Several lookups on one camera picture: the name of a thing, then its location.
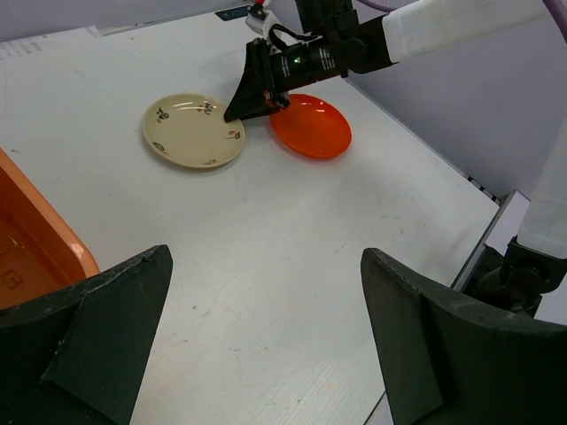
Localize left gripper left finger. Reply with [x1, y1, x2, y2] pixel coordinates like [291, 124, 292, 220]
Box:
[1, 244, 173, 424]

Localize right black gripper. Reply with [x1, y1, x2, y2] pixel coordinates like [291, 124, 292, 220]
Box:
[223, 38, 368, 123]

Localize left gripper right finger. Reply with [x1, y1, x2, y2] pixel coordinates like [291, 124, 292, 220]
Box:
[361, 248, 566, 424]

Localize orange round plate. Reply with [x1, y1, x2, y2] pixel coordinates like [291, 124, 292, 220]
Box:
[269, 94, 353, 159]

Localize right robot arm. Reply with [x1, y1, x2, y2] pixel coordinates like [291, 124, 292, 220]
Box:
[223, 1, 566, 316]

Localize orange plastic bin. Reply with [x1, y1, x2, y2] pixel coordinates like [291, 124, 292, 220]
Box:
[1, 152, 99, 309]

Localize small beige patterned plate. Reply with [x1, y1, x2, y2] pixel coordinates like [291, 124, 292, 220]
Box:
[141, 93, 246, 169]

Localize right black logo label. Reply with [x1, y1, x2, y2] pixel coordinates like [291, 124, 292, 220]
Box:
[214, 5, 252, 21]

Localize white paper sheets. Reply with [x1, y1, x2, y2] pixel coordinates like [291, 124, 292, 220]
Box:
[0, 26, 101, 60]

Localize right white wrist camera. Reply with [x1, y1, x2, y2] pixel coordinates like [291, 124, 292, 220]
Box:
[245, 0, 280, 41]

